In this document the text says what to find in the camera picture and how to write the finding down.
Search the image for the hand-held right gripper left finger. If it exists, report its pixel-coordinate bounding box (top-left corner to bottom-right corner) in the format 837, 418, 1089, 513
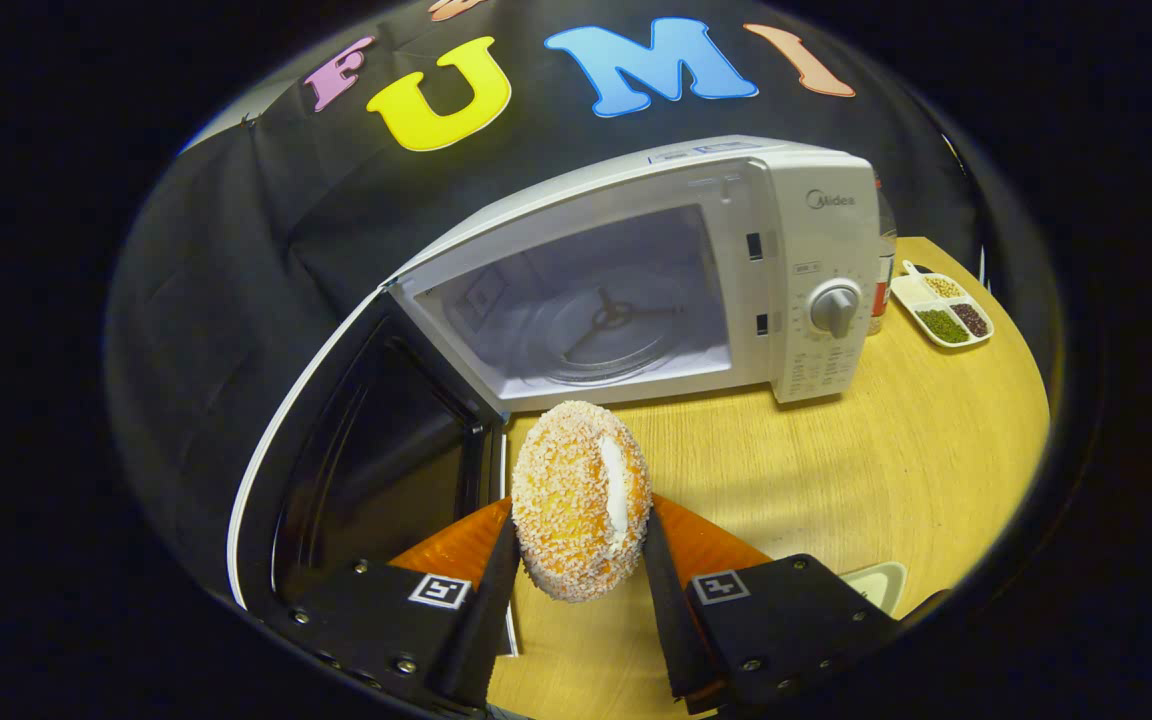
266, 498, 522, 711

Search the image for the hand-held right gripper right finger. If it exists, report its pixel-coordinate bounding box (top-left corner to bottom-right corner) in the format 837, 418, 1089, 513
641, 493, 902, 716

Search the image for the sugar-coated cream bread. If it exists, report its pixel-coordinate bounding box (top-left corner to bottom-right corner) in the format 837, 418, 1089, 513
511, 400, 654, 604

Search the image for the white microwave oven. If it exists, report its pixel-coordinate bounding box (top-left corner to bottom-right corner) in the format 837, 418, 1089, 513
226, 135, 882, 656

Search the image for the glass microwave turntable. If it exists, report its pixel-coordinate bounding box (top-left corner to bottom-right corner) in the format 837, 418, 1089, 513
526, 288, 699, 387

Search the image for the small white rectangular plate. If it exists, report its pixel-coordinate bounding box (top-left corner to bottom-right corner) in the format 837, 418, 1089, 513
841, 561, 909, 616

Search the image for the white divided tray of beans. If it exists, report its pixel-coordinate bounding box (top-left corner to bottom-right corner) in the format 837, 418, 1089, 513
891, 260, 995, 349

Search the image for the clear bottle with red label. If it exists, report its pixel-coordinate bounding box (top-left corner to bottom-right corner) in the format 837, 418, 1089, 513
868, 175, 899, 336

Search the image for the black backdrop cloth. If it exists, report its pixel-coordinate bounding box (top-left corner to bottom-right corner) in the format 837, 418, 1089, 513
106, 0, 1027, 591

